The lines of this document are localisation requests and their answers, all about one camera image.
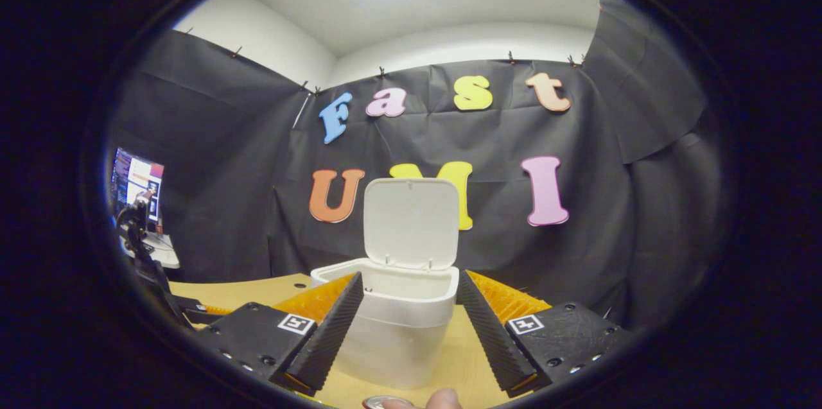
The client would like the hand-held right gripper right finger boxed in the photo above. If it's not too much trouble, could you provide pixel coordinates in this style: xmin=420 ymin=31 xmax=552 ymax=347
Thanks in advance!
xmin=456 ymin=269 xmax=633 ymax=398

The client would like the wooden desktop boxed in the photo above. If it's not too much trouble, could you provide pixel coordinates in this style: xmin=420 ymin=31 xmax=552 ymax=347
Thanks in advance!
xmin=168 ymin=273 xmax=559 ymax=409

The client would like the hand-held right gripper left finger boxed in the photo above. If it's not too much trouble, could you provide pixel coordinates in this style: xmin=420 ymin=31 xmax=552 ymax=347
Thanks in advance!
xmin=193 ymin=271 xmax=365 ymax=397

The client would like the computer monitor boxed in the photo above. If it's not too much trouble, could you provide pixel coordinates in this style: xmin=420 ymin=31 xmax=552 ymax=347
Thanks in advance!
xmin=110 ymin=147 xmax=165 ymax=233

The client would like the black backdrop cloth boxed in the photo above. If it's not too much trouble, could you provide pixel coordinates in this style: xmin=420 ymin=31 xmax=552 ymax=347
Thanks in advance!
xmin=106 ymin=0 xmax=723 ymax=333

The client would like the metal pop can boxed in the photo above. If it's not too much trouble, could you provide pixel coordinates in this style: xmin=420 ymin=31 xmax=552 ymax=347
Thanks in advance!
xmin=362 ymin=396 xmax=415 ymax=409

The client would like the white side table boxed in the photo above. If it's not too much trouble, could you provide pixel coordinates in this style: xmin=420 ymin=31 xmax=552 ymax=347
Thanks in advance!
xmin=122 ymin=232 xmax=180 ymax=270

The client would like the white desktop garbage bin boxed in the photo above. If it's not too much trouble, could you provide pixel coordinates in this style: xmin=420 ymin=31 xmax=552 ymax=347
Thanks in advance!
xmin=310 ymin=178 xmax=460 ymax=390

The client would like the row of black cloth clips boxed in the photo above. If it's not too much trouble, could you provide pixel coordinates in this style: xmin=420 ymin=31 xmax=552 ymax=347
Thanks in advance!
xmin=183 ymin=25 xmax=588 ymax=96

